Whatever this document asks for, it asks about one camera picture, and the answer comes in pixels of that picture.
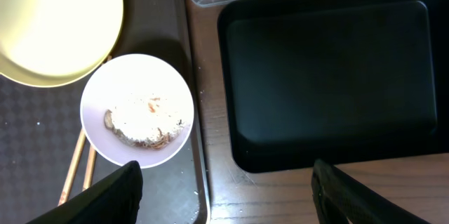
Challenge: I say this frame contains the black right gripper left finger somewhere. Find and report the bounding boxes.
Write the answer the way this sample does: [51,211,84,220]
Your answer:
[29,161,143,224]

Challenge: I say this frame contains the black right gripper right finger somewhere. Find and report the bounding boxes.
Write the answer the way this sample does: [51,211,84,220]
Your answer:
[311,159,427,224]

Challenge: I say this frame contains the pink bowl with food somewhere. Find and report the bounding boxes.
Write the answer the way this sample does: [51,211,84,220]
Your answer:
[80,54,194,169]

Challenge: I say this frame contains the food scraps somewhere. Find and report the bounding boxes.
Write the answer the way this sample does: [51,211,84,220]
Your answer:
[104,95,185,150]

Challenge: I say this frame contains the wooden chopstick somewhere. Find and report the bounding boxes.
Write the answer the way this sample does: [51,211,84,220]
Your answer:
[82,145,96,190]
[58,129,86,206]

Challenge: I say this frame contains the dark brown serving tray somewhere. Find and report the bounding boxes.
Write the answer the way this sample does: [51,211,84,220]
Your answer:
[1,0,210,224]

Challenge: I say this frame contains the black plastic tray bin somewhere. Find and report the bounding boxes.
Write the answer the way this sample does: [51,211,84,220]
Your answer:
[217,0,448,173]

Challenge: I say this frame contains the yellow plate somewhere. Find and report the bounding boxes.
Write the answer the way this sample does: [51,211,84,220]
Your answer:
[1,0,124,88]

